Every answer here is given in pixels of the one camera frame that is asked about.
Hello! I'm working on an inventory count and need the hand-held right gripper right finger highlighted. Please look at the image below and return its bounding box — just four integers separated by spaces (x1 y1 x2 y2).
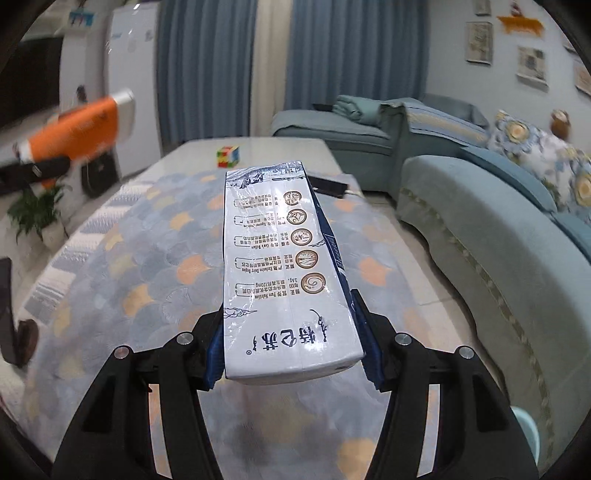
350 290 539 480

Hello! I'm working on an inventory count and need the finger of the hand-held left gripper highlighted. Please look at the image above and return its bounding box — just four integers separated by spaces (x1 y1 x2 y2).
0 156 72 197

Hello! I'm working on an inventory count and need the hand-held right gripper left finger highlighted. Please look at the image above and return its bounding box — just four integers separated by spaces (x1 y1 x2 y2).
51 309 225 480

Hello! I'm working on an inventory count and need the orange bottle with white cap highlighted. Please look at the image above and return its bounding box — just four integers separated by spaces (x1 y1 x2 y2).
13 89 136 163

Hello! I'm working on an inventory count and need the blue and white milk carton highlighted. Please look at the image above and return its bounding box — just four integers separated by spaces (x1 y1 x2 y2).
222 160 366 386

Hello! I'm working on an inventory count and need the light blue plastic basket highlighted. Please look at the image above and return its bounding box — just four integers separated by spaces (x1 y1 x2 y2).
510 405 542 480

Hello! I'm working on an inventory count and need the green potted plant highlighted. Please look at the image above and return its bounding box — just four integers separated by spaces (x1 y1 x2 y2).
7 185 68 252

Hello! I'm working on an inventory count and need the black guitar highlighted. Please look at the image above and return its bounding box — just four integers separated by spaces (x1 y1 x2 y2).
76 85 120 199

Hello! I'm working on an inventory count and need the black television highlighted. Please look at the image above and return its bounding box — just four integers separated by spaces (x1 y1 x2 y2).
0 37 63 130

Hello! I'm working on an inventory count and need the white refrigerator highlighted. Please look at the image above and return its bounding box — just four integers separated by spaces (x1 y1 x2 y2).
106 4 162 178

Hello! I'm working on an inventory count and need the teal corner sofa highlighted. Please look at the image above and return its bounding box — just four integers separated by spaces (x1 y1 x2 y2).
270 95 591 467

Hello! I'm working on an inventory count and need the black smartphone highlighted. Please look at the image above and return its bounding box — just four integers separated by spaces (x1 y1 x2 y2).
307 175 348 198

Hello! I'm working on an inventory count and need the blue curtain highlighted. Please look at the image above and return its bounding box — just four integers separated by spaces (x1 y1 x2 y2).
286 0 430 112
157 0 259 158

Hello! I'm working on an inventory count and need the blue sofa cushion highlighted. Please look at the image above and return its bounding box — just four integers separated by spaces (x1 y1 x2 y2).
459 147 558 213
549 210 591 264

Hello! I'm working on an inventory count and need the patterned sofa cover cloth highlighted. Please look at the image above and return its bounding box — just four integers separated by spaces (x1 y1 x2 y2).
379 98 490 146

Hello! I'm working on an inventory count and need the folded teal blanket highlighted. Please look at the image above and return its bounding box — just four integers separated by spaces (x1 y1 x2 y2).
333 95 384 123

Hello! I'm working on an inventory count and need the cream curtain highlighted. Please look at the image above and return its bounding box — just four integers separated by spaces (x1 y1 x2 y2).
252 0 296 137

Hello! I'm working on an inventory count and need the floral pillow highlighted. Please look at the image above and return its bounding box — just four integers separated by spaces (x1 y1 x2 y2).
487 109 573 160
538 138 591 213

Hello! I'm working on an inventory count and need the brown monkey plush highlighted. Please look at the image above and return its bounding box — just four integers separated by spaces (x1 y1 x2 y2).
550 109 572 137

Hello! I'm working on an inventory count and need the framed wall picture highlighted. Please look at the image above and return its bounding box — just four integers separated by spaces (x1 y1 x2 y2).
465 21 494 63
573 58 591 95
516 45 550 86

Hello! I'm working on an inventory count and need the orange wall decoration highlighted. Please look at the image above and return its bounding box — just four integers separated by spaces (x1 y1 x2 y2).
498 2 546 35

